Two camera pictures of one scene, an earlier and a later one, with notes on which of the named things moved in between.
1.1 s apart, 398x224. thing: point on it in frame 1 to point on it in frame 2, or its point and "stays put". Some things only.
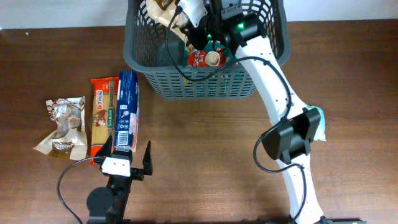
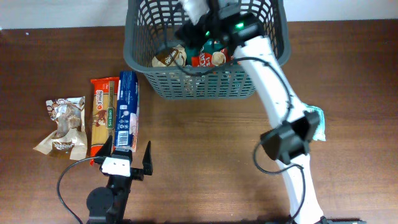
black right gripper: (191, 33) stays put
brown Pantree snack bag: (162, 12) to (168, 57)
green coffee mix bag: (209, 56) stays put
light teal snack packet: (320, 133) stays put
